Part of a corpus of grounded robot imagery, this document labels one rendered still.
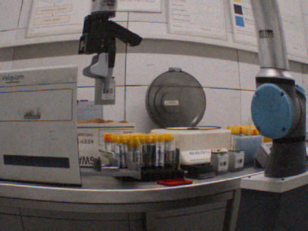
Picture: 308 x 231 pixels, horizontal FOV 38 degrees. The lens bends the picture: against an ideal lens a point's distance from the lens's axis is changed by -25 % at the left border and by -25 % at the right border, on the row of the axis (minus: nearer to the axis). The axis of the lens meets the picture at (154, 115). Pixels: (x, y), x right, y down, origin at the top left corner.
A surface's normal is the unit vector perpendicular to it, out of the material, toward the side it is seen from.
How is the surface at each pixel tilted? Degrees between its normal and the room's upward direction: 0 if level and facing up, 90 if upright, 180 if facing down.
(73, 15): 95
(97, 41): 90
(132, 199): 90
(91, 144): 90
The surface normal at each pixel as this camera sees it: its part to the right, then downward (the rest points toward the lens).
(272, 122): -0.53, 0.15
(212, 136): 0.30, 0.03
